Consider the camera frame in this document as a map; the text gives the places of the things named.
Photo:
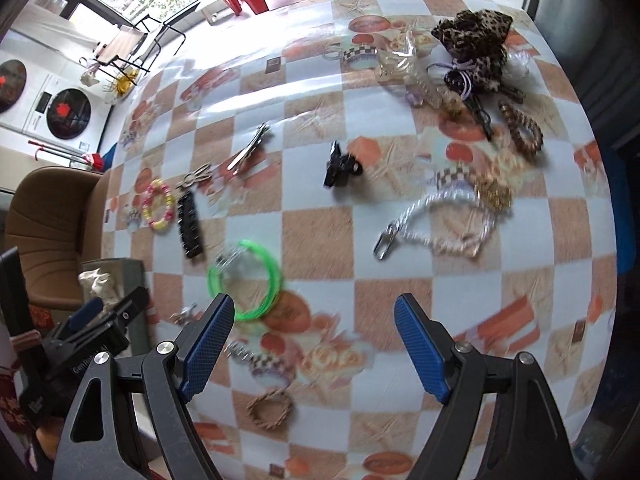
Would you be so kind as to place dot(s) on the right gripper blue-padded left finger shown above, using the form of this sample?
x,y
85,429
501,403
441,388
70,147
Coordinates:
x,y
200,349

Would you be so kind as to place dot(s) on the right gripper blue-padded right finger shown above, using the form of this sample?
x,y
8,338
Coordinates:
x,y
428,344

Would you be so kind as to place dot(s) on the green plastic bangle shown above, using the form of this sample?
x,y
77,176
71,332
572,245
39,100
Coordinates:
x,y
248,270

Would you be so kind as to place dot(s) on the black claw hair clip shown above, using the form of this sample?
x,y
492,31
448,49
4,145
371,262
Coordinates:
x,y
340,167

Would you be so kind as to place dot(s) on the silver star hair clip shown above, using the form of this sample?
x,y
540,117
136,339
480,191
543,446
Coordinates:
x,y
237,164

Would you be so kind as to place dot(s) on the small silver clip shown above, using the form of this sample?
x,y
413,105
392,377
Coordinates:
x,y
184,316

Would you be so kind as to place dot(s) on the cream satin scrunchie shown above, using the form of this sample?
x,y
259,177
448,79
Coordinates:
x,y
97,283

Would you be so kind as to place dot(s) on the grey storage tray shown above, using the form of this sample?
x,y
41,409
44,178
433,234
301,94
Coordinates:
x,y
130,274

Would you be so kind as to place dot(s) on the brown leather chair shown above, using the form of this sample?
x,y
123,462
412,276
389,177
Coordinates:
x,y
55,221

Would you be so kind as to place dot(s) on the small silver earring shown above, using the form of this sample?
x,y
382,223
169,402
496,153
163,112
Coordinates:
x,y
132,217

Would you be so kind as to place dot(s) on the black long hair clip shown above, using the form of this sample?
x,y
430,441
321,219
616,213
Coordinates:
x,y
189,228

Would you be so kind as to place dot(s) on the gold flower hair clip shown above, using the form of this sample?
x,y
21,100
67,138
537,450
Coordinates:
x,y
495,196

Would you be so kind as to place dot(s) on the black small hair clip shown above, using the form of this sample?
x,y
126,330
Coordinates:
x,y
479,114

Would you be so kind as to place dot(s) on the white washing machine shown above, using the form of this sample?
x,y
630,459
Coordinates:
x,y
43,99

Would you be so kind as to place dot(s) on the clear plastic claw clip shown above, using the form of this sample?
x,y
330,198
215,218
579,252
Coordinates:
x,y
421,91

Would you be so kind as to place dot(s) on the black folding chair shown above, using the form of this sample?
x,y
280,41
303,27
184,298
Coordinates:
x,y
138,46

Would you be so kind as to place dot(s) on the leopard print scrunchie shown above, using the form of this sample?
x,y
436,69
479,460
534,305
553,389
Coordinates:
x,y
475,40

